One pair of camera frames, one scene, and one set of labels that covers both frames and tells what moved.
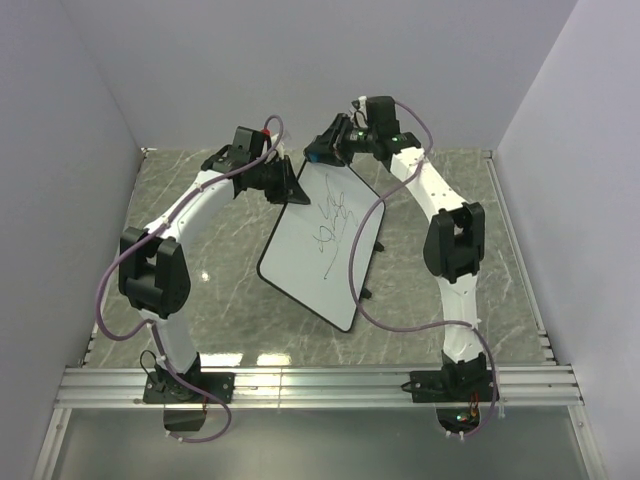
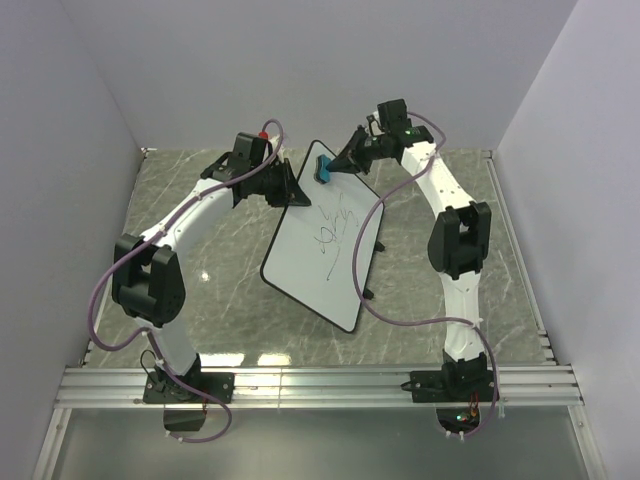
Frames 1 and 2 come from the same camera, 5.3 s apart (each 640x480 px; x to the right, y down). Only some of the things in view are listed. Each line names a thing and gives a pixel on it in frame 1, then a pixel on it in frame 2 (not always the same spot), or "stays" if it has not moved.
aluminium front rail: x=123 y=387 stays
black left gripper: x=291 y=191 stays
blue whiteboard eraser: x=315 y=156 to x=321 y=174
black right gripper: x=332 y=154 to x=349 y=160
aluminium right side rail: x=548 y=354 stays
